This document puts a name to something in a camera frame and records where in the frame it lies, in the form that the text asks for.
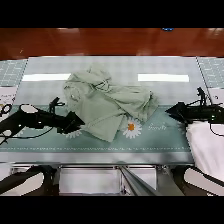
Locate silver frame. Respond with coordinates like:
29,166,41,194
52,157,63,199
0,161,224,197

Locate white garment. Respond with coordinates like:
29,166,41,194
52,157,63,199
185,120,224,183

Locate black cable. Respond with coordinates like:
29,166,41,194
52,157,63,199
0,125,57,145

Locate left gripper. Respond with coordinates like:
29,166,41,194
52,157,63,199
56,111,76,135

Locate pale green shirt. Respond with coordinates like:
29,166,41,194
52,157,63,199
62,64,160,143

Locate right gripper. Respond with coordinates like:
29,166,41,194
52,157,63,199
176,101,197,125

